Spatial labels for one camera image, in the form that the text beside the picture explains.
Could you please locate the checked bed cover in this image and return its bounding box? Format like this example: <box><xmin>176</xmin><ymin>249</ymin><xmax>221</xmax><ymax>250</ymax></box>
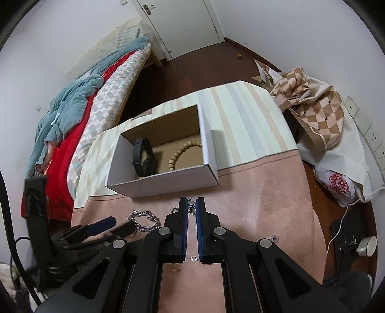
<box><xmin>67</xmin><ymin>48</ymin><xmax>151</xmax><ymax>197</ymax></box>

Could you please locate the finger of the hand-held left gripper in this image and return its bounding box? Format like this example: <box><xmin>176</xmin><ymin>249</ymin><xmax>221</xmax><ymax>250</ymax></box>
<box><xmin>64</xmin><ymin>221</ymin><xmax>136</xmax><ymax>251</ymax></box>
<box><xmin>62</xmin><ymin>216</ymin><xmax>117</xmax><ymax>239</ymax></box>

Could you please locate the white cardboard box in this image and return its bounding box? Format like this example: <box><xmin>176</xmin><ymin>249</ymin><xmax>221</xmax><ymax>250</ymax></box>
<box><xmin>105</xmin><ymin>104</ymin><xmax>220</xmax><ymax>198</ymax></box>

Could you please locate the plastic bag with red print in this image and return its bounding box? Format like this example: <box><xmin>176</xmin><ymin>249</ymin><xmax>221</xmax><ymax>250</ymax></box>
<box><xmin>314</xmin><ymin>165</ymin><xmax>365</xmax><ymax>208</ymax></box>

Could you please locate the silver chain bracelet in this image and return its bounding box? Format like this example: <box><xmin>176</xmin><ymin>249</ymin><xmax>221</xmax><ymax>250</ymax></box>
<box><xmin>129</xmin><ymin>210</ymin><xmax>165</xmax><ymax>233</ymax></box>

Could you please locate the white cloth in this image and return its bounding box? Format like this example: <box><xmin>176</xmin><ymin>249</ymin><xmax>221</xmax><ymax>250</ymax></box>
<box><xmin>296</xmin><ymin>75</ymin><xmax>372</xmax><ymax>197</ymax></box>

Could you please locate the white door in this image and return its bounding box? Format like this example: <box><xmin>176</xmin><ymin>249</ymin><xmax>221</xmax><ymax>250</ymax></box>
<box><xmin>132</xmin><ymin>0</ymin><xmax>225</xmax><ymax>61</ymax></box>

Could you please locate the white wall socket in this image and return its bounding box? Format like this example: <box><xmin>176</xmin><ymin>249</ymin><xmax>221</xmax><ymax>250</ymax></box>
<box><xmin>344</xmin><ymin>94</ymin><xmax>360</xmax><ymax>118</ymax></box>
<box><xmin>363</xmin><ymin>123</ymin><xmax>381</xmax><ymax>151</ymax></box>
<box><xmin>374</xmin><ymin>149</ymin><xmax>385</xmax><ymax>173</ymax></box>

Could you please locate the black cable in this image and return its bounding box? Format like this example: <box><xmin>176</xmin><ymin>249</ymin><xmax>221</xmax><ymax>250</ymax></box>
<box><xmin>0</xmin><ymin>169</ymin><xmax>41</xmax><ymax>305</ymax></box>

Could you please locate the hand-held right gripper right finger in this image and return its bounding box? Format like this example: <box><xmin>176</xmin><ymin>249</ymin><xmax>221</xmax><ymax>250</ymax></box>
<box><xmin>196</xmin><ymin>197</ymin><xmax>351</xmax><ymax>313</ymax></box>

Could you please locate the teal blanket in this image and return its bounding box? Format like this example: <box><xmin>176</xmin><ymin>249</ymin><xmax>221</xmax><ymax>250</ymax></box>
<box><xmin>26</xmin><ymin>36</ymin><xmax>151</xmax><ymax>179</ymax></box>

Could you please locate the brown checkered cloth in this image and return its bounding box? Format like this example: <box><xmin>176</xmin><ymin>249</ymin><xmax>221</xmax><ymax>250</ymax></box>
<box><xmin>255</xmin><ymin>59</ymin><xmax>345</xmax><ymax>151</ymax></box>

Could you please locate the dark grey fuzzy cushion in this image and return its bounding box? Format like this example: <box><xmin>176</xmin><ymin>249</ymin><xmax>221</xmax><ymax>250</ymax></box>
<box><xmin>323</xmin><ymin>270</ymin><xmax>372</xmax><ymax>313</ymax></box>

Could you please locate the white charger plug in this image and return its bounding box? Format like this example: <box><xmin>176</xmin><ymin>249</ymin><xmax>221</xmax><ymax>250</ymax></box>
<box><xmin>355</xmin><ymin>235</ymin><xmax>378</xmax><ymax>257</ymax></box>

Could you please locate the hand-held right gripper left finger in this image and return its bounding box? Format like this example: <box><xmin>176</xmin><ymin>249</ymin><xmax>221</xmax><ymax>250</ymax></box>
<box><xmin>34</xmin><ymin>197</ymin><xmax>189</xmax><ymax>313</ymax></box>

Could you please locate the white quilted mattress pad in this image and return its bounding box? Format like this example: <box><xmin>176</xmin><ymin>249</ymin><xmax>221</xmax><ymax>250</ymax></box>
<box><xmin>64</xmin><ymin>18</ymin><xmax>145</xmax><ymax>82</ymax></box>

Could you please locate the wooden bead bracelet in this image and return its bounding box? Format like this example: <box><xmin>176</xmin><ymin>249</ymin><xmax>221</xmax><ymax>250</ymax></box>
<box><xmin>167</xmin><ymin>140</ymin><xmax>203</xmax><ymax>173</ymax></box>

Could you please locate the white cable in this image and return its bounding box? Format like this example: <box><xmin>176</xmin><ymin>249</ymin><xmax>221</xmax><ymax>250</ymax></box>
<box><xmin>326</xmin><ymin>184</ymin><xmax>385</xmax><ymax>253</ymax></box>

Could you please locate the black smart band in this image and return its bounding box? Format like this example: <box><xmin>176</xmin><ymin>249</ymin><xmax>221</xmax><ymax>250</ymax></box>
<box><xmin>133</xmin><ymin>137</ymin><xmax>158</xmax><ymax>177</ymax></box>

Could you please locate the striped and pink table cloth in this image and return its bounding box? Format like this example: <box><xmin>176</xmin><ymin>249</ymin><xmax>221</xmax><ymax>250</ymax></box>
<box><xmin>71</xmin><ymin>81</ymin><xmax>329</xmax><ymax>313</ymax></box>

